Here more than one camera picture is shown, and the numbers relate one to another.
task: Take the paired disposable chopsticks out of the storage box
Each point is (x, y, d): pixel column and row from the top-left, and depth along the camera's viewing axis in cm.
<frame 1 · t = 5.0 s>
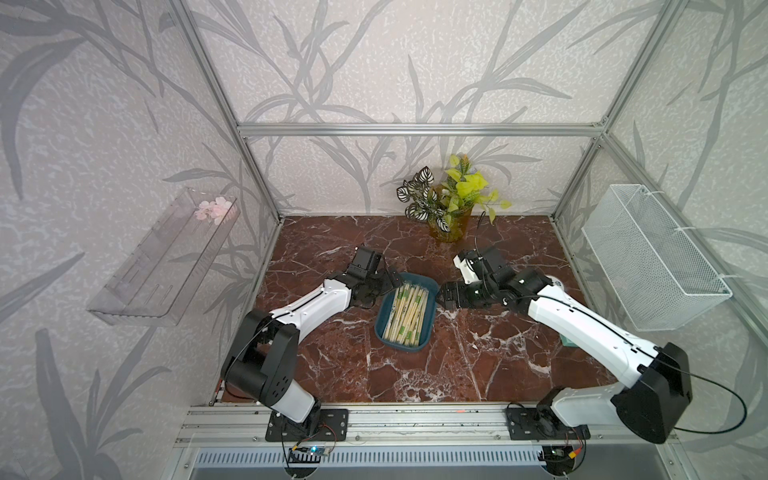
left hand: (394, 284, 89), fingers open
right hand: (447, 296, 79), fingers open
teal storage box: (383, 306, 93), point 4 cm above the table
wrapped chopsticks in box: (405, 322, 91), point 3 cm above the table
pink artificial flower: (218, 210, 78), point 34 cm above the table
amber glass vase: (457, 227, 114), point 5 cm above the table
green artificial plant: (463, 190, 99), point 24 cm above the table

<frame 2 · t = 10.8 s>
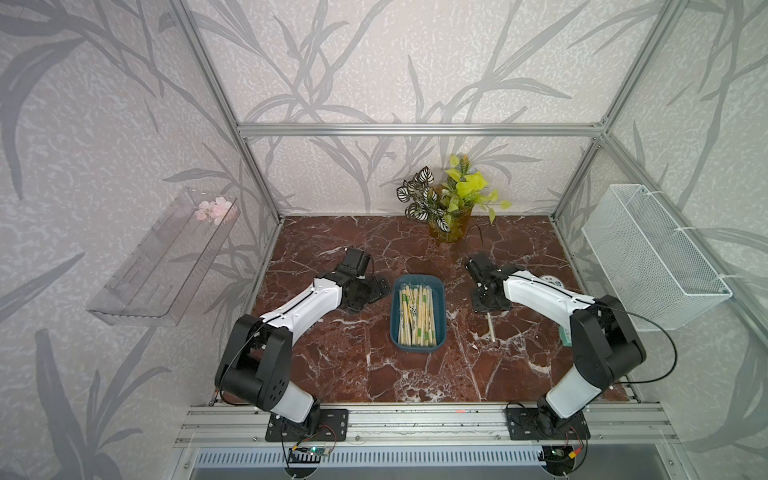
left hand: (382, 295, 89), fingers open
right hand: (484, 302, 92), fingers closed
wrapped chopsticks in box: (416, 322, 92), point 2 cm above the table
wrapped chopstick pair: (491, 327, 90), point 3 cm above the table
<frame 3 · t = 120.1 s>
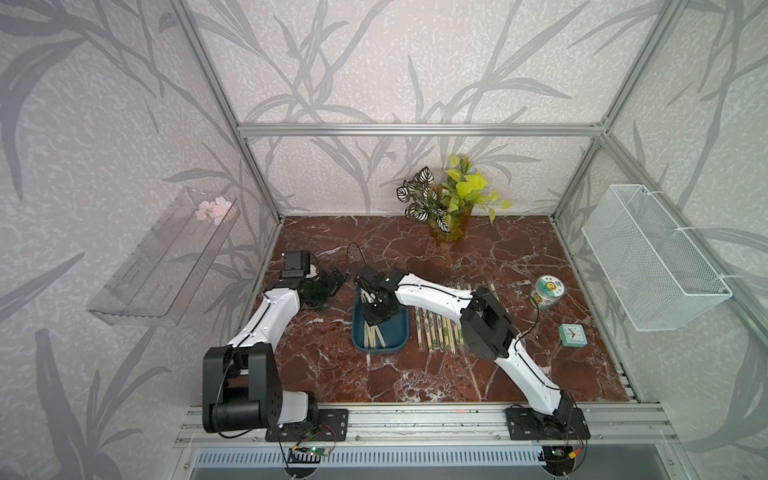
left hand: (344, 284, 87), fingers open
right hand: (369, 320, 92), fingers closed
teal storage box: (394, 332, 91), on the table
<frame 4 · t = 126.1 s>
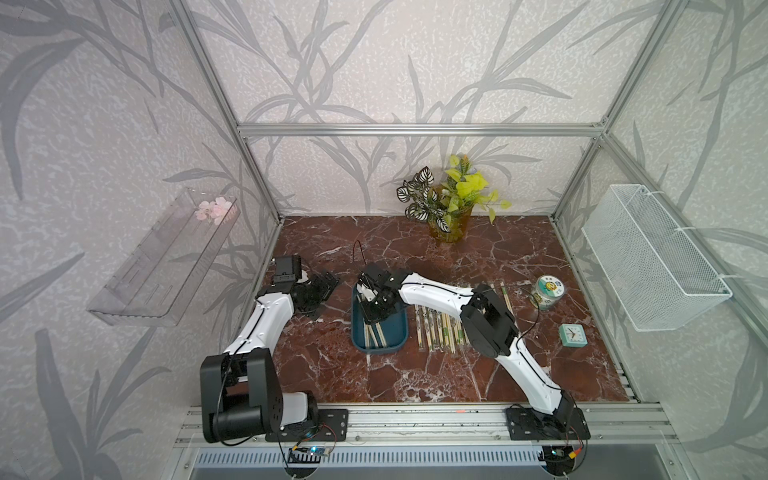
left hand: (336, 288, 87), fingers open
right hand: (363, 320, 92), fingers closed
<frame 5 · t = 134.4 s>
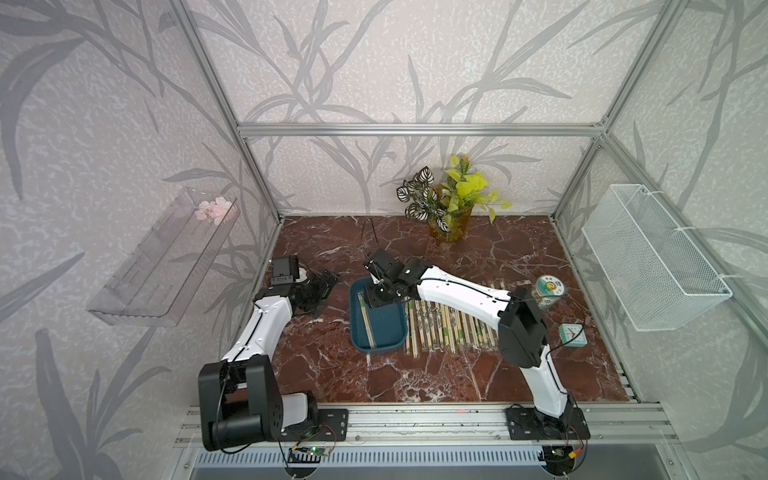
left hand: (337, 285, 86), fingers open
right hand: (368, 296, 85), fingers open
